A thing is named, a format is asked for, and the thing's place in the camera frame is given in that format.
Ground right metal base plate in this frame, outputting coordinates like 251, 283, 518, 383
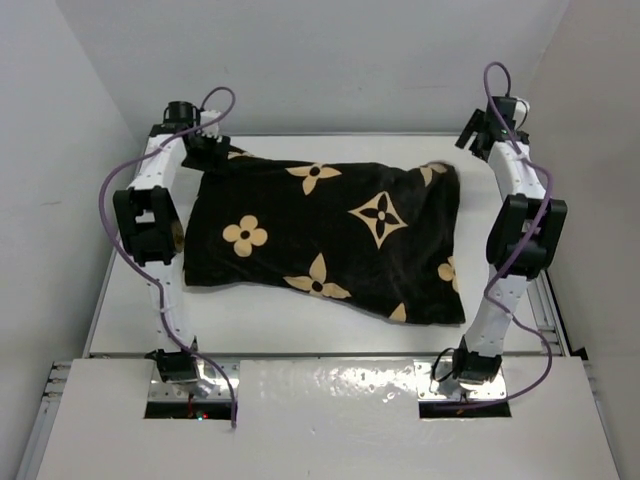
414, 357, 507, 403

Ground aluminium frame rail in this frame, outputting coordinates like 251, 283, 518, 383
527, 271, 571, 357
16, 361, 72, 480

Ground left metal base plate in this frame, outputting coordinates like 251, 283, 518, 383
148, 360, 240, 402

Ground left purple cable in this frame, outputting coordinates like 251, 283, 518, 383
97, 87, 239, 429

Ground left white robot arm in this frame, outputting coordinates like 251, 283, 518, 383
113, 101, 229, 387

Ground left aluminium frame rail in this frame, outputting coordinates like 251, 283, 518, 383
16, 361, 72, 480

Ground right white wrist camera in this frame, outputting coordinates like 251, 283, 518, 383
513, 98, 530, 131

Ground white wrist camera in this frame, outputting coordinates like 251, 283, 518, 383
513, 98, 530, 131
197, 109, 221, 141

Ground right aluminium frame rail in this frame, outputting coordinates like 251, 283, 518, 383
527, 271, 571, 357

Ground purple cable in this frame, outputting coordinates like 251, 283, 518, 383
429, 60, 555, 412
97, 87, 239, 429

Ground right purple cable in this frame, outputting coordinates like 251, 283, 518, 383
429, 60, 555, 412

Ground metal base plate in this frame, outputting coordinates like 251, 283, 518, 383
148, 360, 240, 402
414, 357, 507, 403

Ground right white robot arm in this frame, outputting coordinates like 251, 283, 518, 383
452, 94, 568, 384

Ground black floral plush pillowcase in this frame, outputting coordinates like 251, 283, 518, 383
183, 148, 465, 325

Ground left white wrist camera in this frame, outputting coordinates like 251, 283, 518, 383
197, 109, 221, 141

